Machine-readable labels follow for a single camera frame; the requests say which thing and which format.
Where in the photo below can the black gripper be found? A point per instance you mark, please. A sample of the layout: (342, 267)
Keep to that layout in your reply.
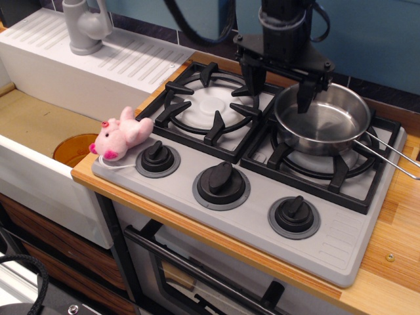
(307, 66)

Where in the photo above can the stainless steel pan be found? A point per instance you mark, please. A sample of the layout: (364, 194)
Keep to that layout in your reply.
(335, 121)

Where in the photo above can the pink stuffed pig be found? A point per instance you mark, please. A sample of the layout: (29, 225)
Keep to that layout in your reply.
(118, 136)

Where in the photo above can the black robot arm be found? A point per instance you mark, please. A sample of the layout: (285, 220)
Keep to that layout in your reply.
(285, 47)

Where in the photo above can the grey toy stove top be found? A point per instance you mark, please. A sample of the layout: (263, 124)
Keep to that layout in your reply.
(334, 253)

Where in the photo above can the black middle stove knob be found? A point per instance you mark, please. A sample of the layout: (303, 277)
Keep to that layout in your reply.
(221, 187)

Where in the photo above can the black stove knob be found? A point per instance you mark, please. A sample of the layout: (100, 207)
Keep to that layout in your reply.
(294, 218)
(157, 161)
(221, 187)

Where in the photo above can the black right stove knob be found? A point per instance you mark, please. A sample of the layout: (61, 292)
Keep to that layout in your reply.
(294, 218)

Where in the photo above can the black left stove knob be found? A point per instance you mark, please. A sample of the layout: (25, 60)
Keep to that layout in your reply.
(157, 161)

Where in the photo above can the black left burner grate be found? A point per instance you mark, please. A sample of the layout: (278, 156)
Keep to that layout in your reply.
(210, 110)

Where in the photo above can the black burner grate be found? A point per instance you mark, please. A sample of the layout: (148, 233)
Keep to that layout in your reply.
(210, 110)
(351, 179)

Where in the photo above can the black right burner grate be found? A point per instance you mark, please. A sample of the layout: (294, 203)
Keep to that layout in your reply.
(351, 179)

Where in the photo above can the grey toy faucet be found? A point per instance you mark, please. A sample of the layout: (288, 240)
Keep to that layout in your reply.
(86, 29)

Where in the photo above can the white oven door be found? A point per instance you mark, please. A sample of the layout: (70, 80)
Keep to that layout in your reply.
(186, 295)

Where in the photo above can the orange plastic bowl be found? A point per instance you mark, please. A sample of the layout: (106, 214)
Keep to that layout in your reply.
(72, 150)

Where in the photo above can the white sink unit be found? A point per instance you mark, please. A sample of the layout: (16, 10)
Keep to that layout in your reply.
(49, 94)

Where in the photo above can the wooden drawer front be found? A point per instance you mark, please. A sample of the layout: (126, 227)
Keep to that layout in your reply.
(73, 263)

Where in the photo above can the black oven door handle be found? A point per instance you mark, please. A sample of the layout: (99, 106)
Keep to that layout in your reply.
(146, 239)

